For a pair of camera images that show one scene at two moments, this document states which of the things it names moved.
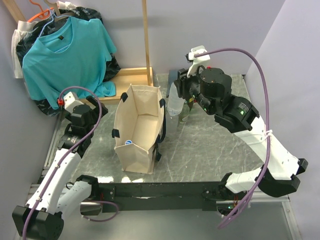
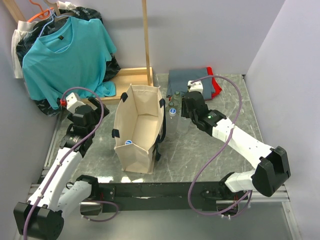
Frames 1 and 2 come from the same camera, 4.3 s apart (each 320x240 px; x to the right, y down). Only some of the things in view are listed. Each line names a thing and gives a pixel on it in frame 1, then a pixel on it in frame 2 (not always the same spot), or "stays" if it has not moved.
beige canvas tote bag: (139, 123) stays
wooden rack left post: (14, 10) stays
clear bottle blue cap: (175, 102) -> (183, 124)
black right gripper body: (188, 87) -> (185, 112)
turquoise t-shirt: (70, 56) stays
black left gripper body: (94, 112) stays
